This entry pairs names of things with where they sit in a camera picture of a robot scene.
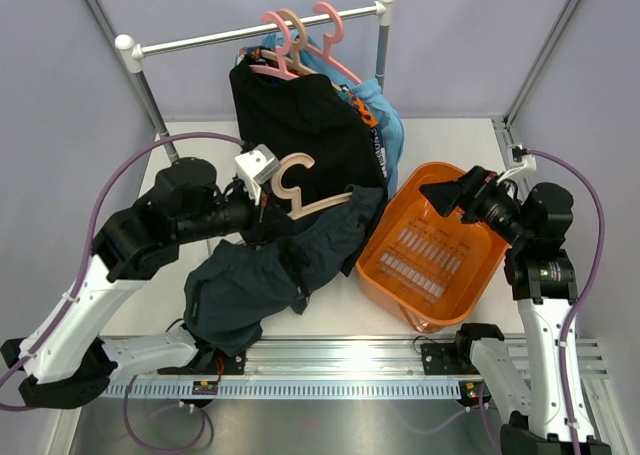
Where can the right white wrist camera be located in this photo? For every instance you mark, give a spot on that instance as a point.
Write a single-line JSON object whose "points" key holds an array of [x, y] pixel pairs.
{"points": [[523, 164]]}

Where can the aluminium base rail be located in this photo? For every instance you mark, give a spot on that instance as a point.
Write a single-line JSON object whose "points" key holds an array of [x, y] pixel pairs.
{"points": [[366, 357]]}

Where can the dark navy shorts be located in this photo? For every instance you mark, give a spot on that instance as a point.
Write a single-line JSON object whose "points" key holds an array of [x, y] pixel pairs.
{"points": [[231, 292]]}

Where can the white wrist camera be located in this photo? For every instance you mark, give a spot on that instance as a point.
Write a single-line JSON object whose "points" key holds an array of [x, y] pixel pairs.
{"points": [[523, 164], [255, 168]]}

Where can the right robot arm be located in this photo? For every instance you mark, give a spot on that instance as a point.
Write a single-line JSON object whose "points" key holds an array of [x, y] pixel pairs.
{"points": [[544, 413]]}

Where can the white slotted cable duct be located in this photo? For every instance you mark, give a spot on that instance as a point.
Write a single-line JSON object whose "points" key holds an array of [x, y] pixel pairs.
{"points": [[165, 389]]}

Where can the black shorts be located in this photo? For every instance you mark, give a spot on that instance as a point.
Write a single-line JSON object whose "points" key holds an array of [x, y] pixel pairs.
{"points": [[266, 108]]}

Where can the orange plastic basket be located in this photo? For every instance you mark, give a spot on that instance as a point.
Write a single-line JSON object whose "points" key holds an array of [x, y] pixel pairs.
{"points": [[427, 271]]}

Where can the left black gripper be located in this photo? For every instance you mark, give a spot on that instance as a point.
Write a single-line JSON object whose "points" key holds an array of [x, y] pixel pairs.
{"points": [[266, 221]]}

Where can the light blue shorts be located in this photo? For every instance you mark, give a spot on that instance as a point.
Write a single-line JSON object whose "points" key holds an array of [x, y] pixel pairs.
{"points": [[340, 102]]}

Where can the beige wooden hanger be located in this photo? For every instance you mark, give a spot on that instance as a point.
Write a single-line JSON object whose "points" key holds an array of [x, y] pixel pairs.
{"points": [[294, 194], [299, 42]]}

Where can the pink plastic hanger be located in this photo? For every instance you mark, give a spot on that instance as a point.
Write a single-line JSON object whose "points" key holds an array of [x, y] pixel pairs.
{"points": [[279, 18], [331, 39]]}

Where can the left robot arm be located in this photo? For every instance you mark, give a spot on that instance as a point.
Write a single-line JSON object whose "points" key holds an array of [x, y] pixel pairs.
{"points": [[66, 363]]}

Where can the white clothes rack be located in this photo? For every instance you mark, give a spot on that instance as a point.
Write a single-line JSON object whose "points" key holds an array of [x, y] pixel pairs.
{"points": [[133, 53]]}

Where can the colourful patterned shorts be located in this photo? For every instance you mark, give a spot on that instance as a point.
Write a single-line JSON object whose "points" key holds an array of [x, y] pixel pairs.
{"points": [[386, 128]]}

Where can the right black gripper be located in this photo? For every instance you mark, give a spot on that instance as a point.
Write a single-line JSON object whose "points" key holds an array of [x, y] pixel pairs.
{"points": [[469, 192]]}

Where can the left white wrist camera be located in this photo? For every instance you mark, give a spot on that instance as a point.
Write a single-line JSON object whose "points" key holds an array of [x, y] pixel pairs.
{"points": [[255, 168]]}

